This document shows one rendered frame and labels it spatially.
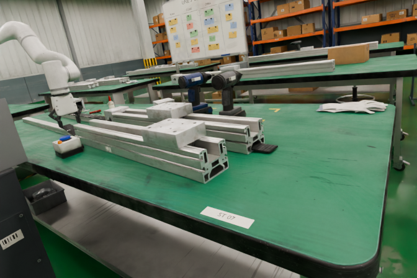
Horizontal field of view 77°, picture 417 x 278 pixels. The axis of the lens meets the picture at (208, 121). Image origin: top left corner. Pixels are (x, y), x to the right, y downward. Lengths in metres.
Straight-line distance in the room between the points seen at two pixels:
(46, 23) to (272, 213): 13.20
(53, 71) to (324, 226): 1.29
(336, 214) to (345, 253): 0.09
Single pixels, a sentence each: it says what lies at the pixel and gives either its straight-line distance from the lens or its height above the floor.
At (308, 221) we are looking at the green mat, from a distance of 0.52.
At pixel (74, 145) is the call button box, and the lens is 1.16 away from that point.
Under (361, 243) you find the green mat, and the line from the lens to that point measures 0.50.
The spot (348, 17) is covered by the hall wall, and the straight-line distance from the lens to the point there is 11.24.
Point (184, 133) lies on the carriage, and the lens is 0.68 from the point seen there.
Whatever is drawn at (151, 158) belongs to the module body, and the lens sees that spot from 0.81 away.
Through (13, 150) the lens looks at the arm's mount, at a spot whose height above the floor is 0.84.
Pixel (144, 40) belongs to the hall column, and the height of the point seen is 1.69.
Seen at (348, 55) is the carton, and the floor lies 0.85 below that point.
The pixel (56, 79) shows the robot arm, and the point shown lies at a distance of 1.45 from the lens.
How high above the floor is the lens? 1.10
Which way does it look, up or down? 15 degrees down
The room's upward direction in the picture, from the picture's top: 9 degrees counter-clockwise
